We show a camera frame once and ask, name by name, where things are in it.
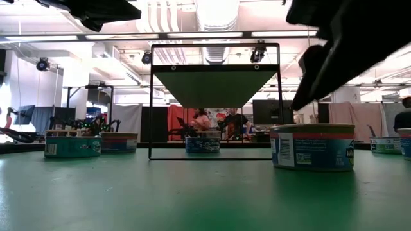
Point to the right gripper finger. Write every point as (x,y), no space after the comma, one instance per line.
(313,61)
(353,61)

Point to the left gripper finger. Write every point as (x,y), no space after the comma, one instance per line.
(106,11)

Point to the blue red-stripe can gold lid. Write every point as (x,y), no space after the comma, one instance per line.
(313,150)
(406,144)
(120,144)

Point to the teal can silver lid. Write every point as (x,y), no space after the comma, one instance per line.
(72,147)

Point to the pink curtain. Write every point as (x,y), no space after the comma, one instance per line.
(353,118)

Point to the black monitor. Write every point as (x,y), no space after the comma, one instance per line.
(269,112)

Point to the grey curtain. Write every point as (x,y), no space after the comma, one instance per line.
(390,118)

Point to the person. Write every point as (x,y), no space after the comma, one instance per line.
(404,117)
(236,123)
(200,122)

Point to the white green-label can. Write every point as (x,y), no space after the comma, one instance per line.
(383,146)

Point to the ceiling light strip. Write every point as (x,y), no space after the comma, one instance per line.
(205,34)

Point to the white curtain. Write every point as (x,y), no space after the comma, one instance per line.
(126,122)

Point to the background robot green lights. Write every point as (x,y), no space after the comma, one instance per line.
(96,123)

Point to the black panel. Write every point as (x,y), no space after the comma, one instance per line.
(64,117)

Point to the small background monitor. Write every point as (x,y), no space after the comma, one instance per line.
(25,115)

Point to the blue-grey curtain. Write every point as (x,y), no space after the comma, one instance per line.
(41,120)

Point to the black curtain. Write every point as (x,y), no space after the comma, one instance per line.
(157,125)

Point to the red curtain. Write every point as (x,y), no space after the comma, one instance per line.
(175,118)

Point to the wooden background table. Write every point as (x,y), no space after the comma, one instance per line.
(62,132)

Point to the blue fish-print can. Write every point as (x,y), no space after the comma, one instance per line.
(202,145)

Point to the red black background robot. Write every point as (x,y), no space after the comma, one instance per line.
(13,134)

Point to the black background robot arms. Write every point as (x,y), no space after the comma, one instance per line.
(183,131)

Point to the green table mat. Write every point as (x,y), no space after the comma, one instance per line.
(192,199)

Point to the ceiling-mounted camera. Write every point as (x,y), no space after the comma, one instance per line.
(42,64)
(257,54)
(146,57)

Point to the black metal stand frame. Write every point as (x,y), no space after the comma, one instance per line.
(90,86)

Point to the wooden shelf black metal frame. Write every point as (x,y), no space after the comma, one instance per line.
(213,90)

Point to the silver ceiling air duct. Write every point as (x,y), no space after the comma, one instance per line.
(216,19)

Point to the black metal table frame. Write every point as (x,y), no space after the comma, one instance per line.
(19,148)

